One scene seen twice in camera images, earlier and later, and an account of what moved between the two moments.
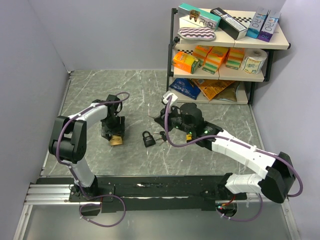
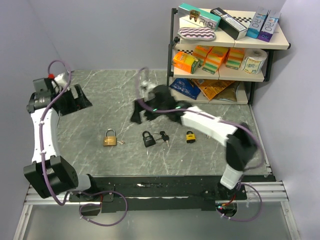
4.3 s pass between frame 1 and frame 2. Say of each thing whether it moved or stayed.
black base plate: stayed
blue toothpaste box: stayed
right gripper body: moved
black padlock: stayed
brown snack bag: stayed
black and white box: stayed
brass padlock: moved
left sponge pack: stayed
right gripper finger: moved
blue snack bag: stayed
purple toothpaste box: stayed
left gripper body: moved
